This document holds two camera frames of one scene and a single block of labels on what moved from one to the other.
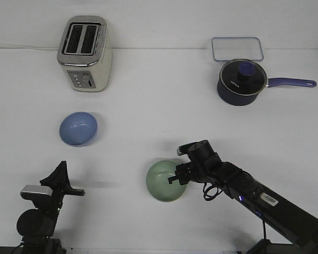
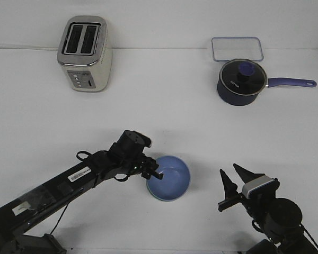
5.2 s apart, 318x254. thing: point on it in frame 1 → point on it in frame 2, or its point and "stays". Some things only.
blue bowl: [78, 129] → [176, 179]
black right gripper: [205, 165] → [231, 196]
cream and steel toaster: [84, 53] stays
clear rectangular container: [224, 48] stays
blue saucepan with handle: [235, 99] stays
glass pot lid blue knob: [244, 76] stays
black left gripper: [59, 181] → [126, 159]
